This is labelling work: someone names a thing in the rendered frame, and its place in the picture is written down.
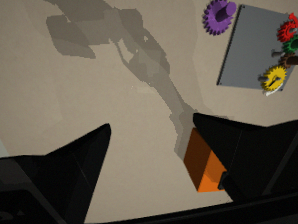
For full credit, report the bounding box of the brown gear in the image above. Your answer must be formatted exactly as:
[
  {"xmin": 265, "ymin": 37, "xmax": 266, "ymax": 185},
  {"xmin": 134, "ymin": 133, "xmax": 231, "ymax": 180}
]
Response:
[{"xmin": 278, "ymin": 52, "xmax": 298, "ymax": 69}]

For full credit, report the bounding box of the red curved arrow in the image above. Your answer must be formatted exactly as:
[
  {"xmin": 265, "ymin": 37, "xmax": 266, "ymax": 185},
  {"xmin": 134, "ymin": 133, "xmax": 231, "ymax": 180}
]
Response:
[{"xmin": 289, "ymin": 13, "xmax": 298, "ymax": 27}]

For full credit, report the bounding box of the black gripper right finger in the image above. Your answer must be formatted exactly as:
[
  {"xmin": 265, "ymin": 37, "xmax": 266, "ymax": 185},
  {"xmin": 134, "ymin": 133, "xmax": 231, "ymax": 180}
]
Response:
[{"xmin": 193, "ymin": 113, "xmax": 298, "ymax": 198}]

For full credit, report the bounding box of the yellow gear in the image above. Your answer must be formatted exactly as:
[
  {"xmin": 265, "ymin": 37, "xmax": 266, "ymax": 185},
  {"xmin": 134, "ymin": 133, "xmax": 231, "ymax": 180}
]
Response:
[{"xmin": 260, "ymin": 65, "xmax": 287, "ymax": 91}]

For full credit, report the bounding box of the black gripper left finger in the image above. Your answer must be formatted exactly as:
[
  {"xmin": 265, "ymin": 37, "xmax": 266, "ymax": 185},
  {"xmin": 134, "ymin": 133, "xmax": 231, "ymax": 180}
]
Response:
[{"xmin": 0, "ymin": 123, "xmax": 111, "ymax": 224}]

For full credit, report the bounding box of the purple gear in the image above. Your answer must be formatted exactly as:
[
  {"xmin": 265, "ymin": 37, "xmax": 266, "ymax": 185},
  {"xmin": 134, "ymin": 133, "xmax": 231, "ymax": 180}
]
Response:
[{"xmin": 202, "ymin": 0, "xmax": 237, "ymax": 36}]

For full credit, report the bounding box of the red gear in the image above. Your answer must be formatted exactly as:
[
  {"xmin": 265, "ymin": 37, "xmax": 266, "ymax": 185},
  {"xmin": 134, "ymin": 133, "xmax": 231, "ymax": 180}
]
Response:
[{"xmin": 277, "ymin": 21, "xmax": 297, "ymax": 42}]

